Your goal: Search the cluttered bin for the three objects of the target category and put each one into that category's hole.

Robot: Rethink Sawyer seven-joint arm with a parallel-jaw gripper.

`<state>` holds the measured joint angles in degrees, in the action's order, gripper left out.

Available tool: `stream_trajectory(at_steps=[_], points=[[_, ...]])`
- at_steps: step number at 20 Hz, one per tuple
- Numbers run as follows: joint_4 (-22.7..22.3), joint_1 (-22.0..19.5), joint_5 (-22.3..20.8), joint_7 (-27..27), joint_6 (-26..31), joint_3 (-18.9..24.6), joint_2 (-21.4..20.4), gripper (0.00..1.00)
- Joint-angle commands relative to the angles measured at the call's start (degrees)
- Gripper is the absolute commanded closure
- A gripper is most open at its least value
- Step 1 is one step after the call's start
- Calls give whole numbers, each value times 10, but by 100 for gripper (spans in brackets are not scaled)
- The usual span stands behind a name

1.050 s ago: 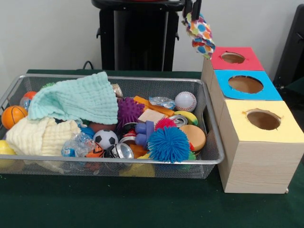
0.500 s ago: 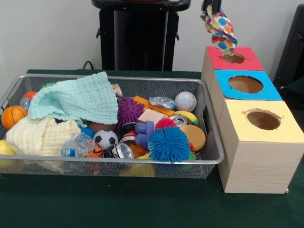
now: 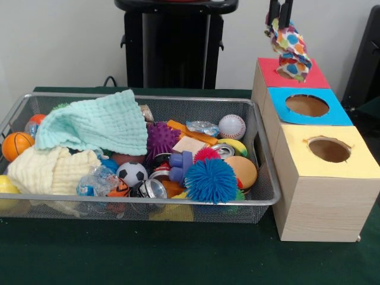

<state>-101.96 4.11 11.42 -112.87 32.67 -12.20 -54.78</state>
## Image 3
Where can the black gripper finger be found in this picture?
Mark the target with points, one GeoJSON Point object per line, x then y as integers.
{"type": "Point", "coordinates": [273, 9]}
{"type": "Point", "coordinates": [285, 15]}

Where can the polka dot patterned cloth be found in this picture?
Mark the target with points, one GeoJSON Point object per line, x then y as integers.
{"type": "Point", "coordinates": [292, 50]}

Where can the blue spiky rubber ball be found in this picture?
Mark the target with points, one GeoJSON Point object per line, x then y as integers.
{"type": "Point", "coordinates": [210, 181]}

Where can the mint knitted cloth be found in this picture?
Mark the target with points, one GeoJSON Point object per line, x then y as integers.
{"type": "Point", "coordinates": [98, 124]}

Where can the cream knitted cloth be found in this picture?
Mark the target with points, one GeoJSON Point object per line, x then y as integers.
{"type": "Point", "coordinates": [44, 172]}

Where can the wooden three-hole sorting box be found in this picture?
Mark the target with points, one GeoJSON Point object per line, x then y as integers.
{"type": "Point", "coordinates": [326, 207]}

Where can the white baseball toy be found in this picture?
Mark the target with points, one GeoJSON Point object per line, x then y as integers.
{"type": "Point", "coordinates": [232, 126]}

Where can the yellow banana toy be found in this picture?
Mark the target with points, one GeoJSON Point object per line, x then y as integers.
{"type": "Point", "coordinates": [234, 147]}

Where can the pale wooden block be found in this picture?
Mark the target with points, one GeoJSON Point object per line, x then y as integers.
{"type": "Point", "coordinates": [190, 145]}

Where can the toy burger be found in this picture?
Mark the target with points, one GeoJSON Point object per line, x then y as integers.
{"type": "Point", "coordinates": [242, 170]}

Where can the purple spiky ball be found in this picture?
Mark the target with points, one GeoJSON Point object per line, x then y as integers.
{"type": "Point", "coordinates": [161, 139]}

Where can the small soccer ball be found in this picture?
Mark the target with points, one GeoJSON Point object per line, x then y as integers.
{"type": "Point", "coordinates": [132, 173]}

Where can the dark green tablecloth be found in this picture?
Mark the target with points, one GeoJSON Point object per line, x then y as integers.
{"type": "Point", "coordinates": [178, 258]}

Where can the orange basketball toy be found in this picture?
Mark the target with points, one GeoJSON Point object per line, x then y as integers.
{"type": "Point", "coordinates": [16, 147]}

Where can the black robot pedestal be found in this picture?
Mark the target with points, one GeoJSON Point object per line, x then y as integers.
{"type": "Point", "coordinates": [178, 50]}

